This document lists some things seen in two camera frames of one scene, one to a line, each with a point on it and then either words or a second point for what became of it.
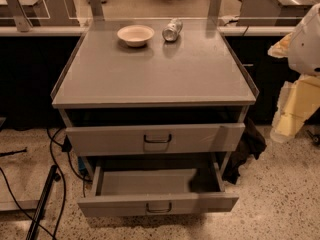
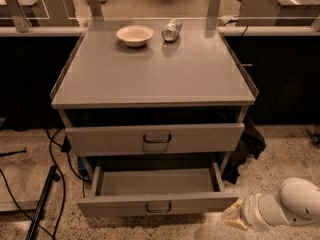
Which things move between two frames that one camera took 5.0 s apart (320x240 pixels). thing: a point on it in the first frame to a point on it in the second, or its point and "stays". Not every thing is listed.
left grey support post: (23, 23) stays
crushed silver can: (172, 30) stays
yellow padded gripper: (306, 49) to (249, 211)
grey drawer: (138, 189) stays
